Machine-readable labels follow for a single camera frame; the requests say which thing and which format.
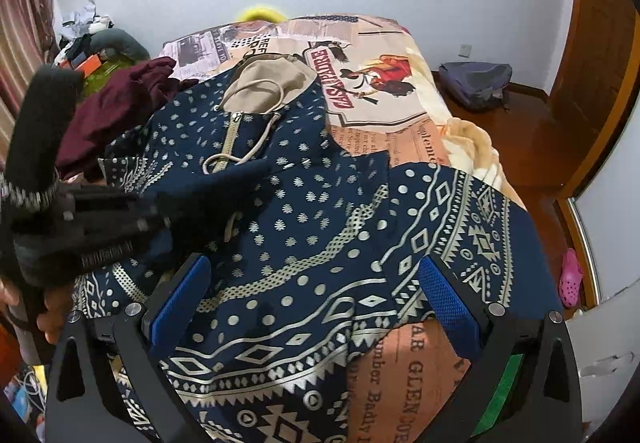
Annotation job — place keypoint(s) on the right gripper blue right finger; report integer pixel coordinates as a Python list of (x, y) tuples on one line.
[(459, 311)]

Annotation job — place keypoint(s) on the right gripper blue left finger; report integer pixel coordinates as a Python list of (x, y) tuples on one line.
[(172, 305)]

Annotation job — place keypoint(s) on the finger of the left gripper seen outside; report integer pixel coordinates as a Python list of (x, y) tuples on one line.
[(198, 206)]

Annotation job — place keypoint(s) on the navy patterned hooded garment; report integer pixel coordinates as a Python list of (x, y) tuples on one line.
[(223, 122)]

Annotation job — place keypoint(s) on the person's left hand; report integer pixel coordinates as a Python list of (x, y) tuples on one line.
[(58, 302)]

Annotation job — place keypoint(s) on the red green beige blanket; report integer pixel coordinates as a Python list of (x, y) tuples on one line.
[(501, 393)]

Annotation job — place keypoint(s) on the printed newspaper bedspread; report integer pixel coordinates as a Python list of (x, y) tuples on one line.
[(380, 92)]

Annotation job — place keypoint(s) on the pink croc shoe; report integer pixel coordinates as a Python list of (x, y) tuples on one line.
[(570, 281)]

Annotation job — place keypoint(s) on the maroon garment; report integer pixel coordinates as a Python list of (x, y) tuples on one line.
[(128, 99)]

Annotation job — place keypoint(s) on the green patterned cloth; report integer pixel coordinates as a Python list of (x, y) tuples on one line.
[(96, 80)]

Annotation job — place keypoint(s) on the orange box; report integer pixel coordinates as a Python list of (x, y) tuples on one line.
[(86, 65)]

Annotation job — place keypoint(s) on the striped curtain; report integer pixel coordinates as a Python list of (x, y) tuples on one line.
[(27, 42)]

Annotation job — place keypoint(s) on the yellow plush toy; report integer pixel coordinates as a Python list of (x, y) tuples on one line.
[(263, 13)]

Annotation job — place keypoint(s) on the dark grey backpack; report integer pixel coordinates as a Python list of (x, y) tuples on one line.
[(476, 86)]

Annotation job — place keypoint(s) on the brown wooden door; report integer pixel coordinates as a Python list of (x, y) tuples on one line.
[(593, 92)]

